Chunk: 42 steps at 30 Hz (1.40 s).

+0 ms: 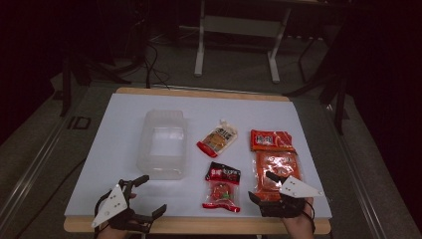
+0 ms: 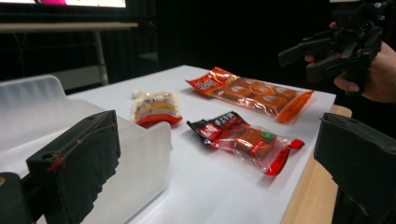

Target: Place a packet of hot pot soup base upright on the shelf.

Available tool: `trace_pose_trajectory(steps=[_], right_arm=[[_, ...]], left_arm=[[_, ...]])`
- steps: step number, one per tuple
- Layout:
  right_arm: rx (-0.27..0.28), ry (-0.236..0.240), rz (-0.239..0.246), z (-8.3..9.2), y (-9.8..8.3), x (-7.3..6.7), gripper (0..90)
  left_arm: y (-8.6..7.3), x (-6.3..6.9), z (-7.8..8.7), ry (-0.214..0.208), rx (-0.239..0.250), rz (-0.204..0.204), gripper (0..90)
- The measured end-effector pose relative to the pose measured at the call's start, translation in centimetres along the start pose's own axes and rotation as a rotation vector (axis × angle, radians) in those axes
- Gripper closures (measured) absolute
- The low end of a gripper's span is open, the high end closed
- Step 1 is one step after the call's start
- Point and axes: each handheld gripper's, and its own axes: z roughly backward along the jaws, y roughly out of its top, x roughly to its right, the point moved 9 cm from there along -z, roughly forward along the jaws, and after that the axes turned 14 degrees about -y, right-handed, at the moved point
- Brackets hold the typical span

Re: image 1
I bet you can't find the black floor cable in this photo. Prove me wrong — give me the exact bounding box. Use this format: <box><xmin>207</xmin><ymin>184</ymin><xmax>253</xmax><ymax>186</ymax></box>
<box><xmin>143</xmin><ymin>43</ymin><xmax>171</xmax><ymax>90</ymax></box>

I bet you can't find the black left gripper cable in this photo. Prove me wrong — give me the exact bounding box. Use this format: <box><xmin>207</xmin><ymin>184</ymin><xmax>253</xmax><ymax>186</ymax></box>
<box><xmin>93</xmin><ymin>189</ymin><xmax>113</xmax><ymax>239</ymax></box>

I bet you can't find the person's right hand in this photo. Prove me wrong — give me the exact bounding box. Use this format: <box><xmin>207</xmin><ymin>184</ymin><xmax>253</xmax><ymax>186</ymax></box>
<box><xmin>282</xmin><ymin>197</ymin><xmax>317</xmax><ymax>239</ymax></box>

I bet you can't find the beige snack pouch red end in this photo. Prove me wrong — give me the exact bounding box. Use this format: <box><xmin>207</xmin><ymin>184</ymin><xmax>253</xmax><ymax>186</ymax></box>
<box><xmin>196</xmin><ymin>119</ymin><xmax>239</xmax><ymax>158</ymax></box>

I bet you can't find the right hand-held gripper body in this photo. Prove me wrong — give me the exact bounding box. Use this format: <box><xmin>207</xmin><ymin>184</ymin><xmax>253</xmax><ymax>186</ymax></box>
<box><xmin>258</xmin><ymin>175</ymin><xmax>324</xmax><ymax>219</ymax></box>

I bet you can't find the white metal table frame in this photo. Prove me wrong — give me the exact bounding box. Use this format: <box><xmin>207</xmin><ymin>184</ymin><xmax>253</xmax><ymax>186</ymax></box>
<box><xmin>193</xmin><ymin>0</ymin><xmax>293</xmax><ymax>84</ymax></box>

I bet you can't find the person's left hand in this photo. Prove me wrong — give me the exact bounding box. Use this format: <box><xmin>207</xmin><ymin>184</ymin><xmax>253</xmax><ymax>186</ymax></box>
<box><xmin>97</xmin><ymin>225</ymin><xmax>129</xmax><ymax>239</ymax></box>

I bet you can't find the black metal stand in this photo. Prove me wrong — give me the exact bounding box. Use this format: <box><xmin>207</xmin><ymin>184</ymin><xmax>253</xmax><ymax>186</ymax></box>
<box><xmin>59</xmin><ymin>49</ymin><xmax>133</xmax><ymax>118</ymax></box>
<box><xmin>285</xmin><ymin>33</ymin><xmax>350</xmax><ymax>135</ymax></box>

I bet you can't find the wooden table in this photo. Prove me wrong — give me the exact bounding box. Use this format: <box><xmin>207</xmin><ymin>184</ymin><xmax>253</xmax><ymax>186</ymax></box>
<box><xmin>63</xmin><ymin>87</ymin><xmax>332</xmax><ymax>235</ymax></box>

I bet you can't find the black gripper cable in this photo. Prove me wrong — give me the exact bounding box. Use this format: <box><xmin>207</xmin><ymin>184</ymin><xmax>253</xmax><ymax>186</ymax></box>
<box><xmin>305</xmin><ymin>198</ymin><xmax>317</xmax><ymax>233</ymax></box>
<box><xmin>93</xmin><ymin>189</ymin><xmax>113</xmax><ymax>239</ymax></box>

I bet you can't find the large orange snack packet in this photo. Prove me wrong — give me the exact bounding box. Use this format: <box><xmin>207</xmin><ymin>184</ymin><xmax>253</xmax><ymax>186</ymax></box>
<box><xmin>250</xmin><ymin>128</ymin><xmax>303</xmax><ymax>202</ymax></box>

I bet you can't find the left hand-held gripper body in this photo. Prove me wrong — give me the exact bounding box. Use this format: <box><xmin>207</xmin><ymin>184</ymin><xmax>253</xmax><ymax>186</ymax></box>
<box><xmin>91</xmin><ymin>178</ymin><xmax>153</xmax><ymax>234</ymax></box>

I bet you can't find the clear plastic container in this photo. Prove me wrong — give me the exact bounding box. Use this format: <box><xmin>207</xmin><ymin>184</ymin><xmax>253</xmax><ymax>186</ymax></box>
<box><xmin>136</xmin><ymin>109</ymin><xmax>188</xmax><ymax>181</ymax></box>

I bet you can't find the black and red snack packet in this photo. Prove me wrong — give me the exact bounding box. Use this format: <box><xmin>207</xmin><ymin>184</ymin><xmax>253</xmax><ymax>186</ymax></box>
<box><xmin>202</xmin><ymin>161</ymin><xmax>242</xmax><ymax>213</ymax></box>

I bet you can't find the white table mat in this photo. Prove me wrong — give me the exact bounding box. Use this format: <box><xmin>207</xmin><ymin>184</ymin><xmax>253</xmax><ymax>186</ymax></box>
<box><xmin>64</xmin><ymin>93</ymin><xmax>332</xmax><ymax>219</ymax></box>

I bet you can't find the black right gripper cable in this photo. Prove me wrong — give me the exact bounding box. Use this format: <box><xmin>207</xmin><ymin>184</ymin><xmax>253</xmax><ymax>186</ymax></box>
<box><xmin>305</xmin><ymin>198</ymin><xmax>317</xmax><ymax>233</ymax></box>

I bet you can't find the metal floor rail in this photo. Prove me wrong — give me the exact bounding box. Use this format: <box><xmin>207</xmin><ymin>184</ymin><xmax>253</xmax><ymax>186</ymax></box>
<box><xmin>322</xmin><ymin>104</ymin><xmax>387</xmax><ymax>239</ymax></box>
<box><xmin>0</xmin><ymin>116</ymin><xmax>69</xmax><ymax>227</ymax></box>

